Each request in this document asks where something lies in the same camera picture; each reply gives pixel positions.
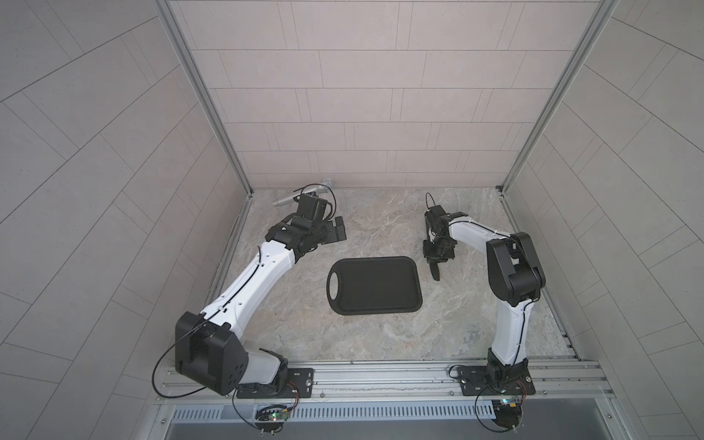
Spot left green circuit board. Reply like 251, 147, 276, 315
254, 404, 293, 432

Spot right circuit board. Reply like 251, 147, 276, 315
492, 401, 524, 431

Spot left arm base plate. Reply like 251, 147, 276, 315
235, 368, 315, 399

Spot black cutting board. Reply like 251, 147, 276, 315
326, 256, 423, 315

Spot aluminium rail frame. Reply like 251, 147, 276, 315
153, 356, 614, 408

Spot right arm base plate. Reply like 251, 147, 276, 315
450, 362, 536, 397

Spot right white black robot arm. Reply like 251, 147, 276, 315
423, 205, 546, 392

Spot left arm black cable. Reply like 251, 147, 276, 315
299, 183, 337, 221

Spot white slotted cable duct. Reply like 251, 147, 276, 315
172, 400, 496, 424

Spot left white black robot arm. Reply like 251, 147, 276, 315
169, 183, 347, 396

